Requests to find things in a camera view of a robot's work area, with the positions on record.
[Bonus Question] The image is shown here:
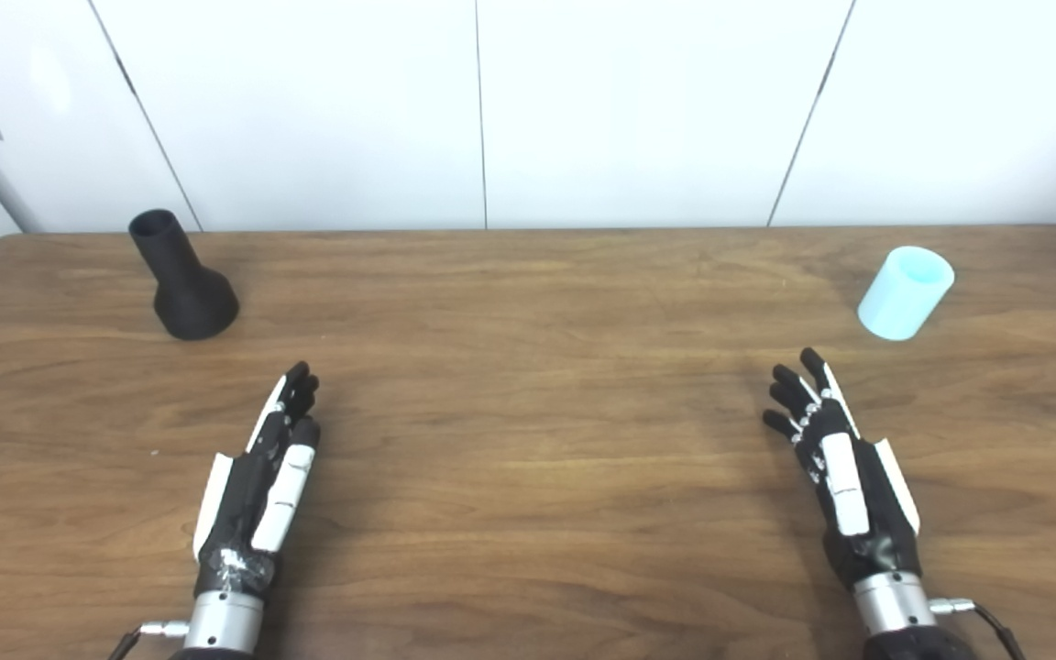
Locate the right white-black robot hand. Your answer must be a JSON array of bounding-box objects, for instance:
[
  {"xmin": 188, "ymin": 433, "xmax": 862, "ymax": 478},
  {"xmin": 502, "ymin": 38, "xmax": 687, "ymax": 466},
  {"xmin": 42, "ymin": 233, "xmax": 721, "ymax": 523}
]
[{"xmin": 763, "ymin": 346, "xmax": 921, "ymax": 589}]

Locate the left white-black robot hand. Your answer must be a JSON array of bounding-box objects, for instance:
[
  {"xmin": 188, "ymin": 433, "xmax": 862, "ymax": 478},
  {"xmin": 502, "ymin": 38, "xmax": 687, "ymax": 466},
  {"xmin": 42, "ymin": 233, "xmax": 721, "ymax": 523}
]
[{"xmin": 192, "ymin": 360, "xmax": 322, "ymax": 599}]

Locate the black peg base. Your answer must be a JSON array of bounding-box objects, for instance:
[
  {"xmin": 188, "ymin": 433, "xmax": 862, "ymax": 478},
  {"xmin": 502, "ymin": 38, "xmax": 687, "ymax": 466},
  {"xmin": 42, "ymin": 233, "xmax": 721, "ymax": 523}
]
[{"xmin": 128, "ymin": 209, "xmax": 240, "ymax": 342}]

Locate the light blue cylinder cup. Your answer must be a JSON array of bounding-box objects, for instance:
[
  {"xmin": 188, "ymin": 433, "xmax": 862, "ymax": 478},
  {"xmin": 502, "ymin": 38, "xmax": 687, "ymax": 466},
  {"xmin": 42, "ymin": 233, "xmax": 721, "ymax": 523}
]
[{"xmin": 857, "ymin": 245, "xmax": 956, "ymax": 342}]

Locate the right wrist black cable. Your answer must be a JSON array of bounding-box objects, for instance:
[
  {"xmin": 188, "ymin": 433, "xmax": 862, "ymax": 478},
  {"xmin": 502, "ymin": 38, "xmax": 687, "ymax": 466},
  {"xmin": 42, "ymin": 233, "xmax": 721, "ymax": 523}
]
[{"xmin": 929, "ymin": 598, "xmax": 1029, "ymax": 660}]

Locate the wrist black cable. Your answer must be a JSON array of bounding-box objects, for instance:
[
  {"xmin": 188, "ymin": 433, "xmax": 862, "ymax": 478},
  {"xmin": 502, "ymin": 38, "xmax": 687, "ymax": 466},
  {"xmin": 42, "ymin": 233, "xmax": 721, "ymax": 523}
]
[
  {"xmin": 106, "ymin": 621, "xmax": 191, "ymax": 660},
  {"xmin": 929, "ymin": 598, "xmax": 1029, "ymax": 660}
]

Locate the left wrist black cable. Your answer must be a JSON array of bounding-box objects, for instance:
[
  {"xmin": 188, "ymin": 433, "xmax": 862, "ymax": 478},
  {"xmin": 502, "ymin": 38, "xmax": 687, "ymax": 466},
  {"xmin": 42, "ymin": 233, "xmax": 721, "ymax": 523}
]
[{"xmin": 106, "ymin": 621, "xmax": 191, "ymax": 660}]

